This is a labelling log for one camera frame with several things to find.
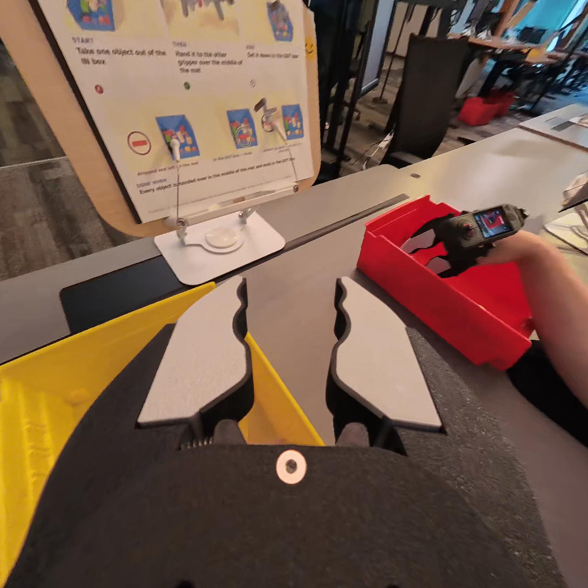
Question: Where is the black office chair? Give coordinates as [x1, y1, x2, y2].
[380, 34, 469, 169]

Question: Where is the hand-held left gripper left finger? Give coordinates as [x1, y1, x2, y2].
[137, 276, 255, 446]

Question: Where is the yellow plastic bin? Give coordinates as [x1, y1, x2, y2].
[0, 281, 326, 572]

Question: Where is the wooden framed instruction sign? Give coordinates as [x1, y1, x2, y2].
[0, 0, 321, 238]

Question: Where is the red storage tote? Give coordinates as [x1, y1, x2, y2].
[458, 89, 516, 127]

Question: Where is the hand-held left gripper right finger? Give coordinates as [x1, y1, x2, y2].
[325, 277, 444, 447]

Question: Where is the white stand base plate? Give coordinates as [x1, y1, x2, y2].
[154, 181, 286, 286]

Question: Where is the red plastic bin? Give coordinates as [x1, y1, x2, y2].
[357, 195, 536, 372]

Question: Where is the person's right forearm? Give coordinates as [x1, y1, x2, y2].
[517, 236, 588, 407]

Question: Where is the rolling display screen stand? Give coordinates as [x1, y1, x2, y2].
[322, 0, 397, 164]

